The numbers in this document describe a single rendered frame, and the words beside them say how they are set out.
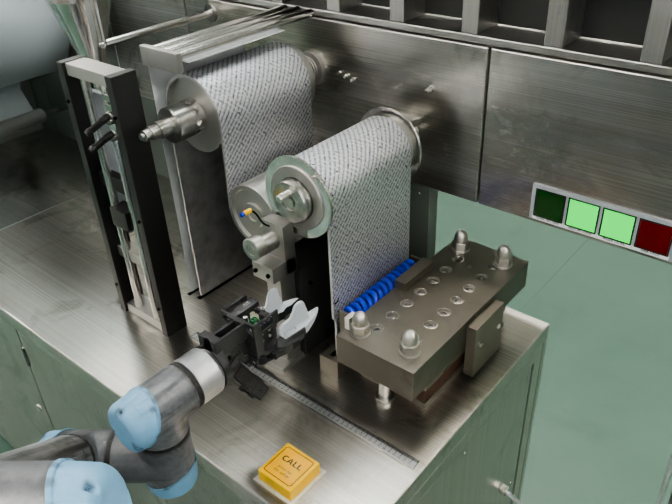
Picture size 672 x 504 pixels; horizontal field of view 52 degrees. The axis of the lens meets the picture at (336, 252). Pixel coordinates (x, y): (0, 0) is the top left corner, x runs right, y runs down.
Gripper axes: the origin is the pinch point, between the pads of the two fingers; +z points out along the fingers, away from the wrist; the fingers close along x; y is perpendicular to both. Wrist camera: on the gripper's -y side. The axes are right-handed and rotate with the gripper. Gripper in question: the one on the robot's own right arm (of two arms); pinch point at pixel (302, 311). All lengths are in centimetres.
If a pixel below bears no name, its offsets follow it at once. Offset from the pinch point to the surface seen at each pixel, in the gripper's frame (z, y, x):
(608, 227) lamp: 40, 8, -34
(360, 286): 15.8, -4.2, 0.4
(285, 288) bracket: 4.5, -1.3, 8.4
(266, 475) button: -18.8, -16.9, -7.5
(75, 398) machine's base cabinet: -19, -38, 56
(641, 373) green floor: 148, -109, -23
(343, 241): 11.4, 7.8, 0.1
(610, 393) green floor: 131, -109, -18
